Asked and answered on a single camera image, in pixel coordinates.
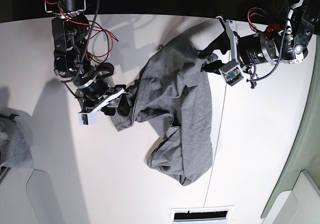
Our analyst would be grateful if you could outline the red and black wires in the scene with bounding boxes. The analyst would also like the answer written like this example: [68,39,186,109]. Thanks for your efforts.
[43,0,121,64]

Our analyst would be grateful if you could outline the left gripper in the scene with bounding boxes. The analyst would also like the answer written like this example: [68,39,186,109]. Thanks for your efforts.
[197,16,275,75]

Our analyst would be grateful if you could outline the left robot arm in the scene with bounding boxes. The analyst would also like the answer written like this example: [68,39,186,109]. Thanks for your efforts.
[198,0,320,85]

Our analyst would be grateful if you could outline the grey t-shirt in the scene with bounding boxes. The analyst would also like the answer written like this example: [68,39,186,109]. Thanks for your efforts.
[110,20,218,186]

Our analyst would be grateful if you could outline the grey cloth pile at left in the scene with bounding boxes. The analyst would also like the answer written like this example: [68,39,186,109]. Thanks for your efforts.
[0,107,34,169]

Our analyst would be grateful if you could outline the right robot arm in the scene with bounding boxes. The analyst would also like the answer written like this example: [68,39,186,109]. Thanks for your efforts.
[43,0,130,119]

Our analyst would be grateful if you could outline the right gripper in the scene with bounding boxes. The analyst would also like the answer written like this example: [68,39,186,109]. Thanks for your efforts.
[73,78,132,116]

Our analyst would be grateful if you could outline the white cable grommet slot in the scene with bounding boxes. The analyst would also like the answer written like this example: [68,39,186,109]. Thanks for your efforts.
[170,206,233,224]

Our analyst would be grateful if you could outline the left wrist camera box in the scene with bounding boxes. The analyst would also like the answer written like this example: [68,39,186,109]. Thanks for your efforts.
[218,60,244,86]

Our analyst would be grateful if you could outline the white bin at lower left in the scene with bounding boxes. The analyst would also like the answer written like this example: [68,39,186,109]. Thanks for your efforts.
[0,168,65,223]

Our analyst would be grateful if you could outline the white bin at lower right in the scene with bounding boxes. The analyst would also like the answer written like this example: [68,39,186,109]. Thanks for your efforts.
[262,170,320,224]

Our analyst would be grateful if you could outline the white bin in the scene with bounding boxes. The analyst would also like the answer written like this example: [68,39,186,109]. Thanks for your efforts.
[0,168,65,223]
[262,170,320,224]

